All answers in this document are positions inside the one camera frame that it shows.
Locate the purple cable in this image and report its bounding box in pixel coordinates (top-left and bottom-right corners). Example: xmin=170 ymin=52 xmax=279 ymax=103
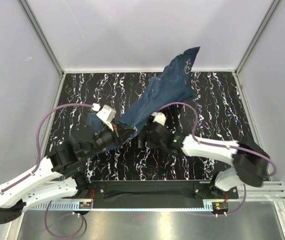
xmin=154 ymin=102 xmax=278 ymax=217
xmin=0 ymin=103 xmax=96 ymax=237

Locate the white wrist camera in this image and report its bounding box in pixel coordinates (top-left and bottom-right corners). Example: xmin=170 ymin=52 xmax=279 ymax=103
xmin=151 ymin=112 xmax=167 ymax=126
xmin=92 ymin=103 xmax=117 ymax=129

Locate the blue embroidered pillowcase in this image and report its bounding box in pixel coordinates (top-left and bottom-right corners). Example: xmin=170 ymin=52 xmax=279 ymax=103
xmin=85 ymin=46 xmax=201 ymax=157

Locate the black marble pattern mat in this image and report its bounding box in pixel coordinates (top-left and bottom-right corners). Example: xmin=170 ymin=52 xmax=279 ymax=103
xmin=38 ymin=71 xmax=263 ymax=181

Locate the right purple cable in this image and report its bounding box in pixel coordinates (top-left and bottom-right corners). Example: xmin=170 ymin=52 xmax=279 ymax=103
xmin=154 ymin=102 xmax=278 ymax=217

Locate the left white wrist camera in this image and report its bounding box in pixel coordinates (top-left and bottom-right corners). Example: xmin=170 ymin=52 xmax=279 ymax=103
xmin=92 ymin=103 xmax=117 ymax=129

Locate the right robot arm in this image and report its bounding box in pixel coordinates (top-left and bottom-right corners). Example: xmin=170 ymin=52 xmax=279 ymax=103
xmin=139 ymin=122 xmax=269 ymax=198

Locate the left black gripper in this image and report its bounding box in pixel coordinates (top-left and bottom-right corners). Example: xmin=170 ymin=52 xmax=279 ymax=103
xmin=84 ymin=119 xmax=137 ymax=160

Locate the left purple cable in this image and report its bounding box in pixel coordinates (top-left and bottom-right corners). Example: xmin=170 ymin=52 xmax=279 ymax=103
xmin=0 ymin=103 xmax=96 ymax=237

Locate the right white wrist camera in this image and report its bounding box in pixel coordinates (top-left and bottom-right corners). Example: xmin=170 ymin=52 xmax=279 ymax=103
xmin=151 ymin=112 xmax=167 ymax=126

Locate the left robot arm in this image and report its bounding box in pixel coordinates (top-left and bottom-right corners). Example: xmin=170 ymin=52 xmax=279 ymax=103
xmin=0 ymin=123 xmax=137 ymax=225

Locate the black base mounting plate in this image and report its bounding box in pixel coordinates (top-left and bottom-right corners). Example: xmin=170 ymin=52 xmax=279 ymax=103
xmin=72 ymin=180 xmax=239 ymax=210

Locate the aluminium frame rail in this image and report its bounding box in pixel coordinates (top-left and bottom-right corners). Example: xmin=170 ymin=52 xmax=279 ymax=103
xmin=25 ymin=180 xmax=285 ymax=212

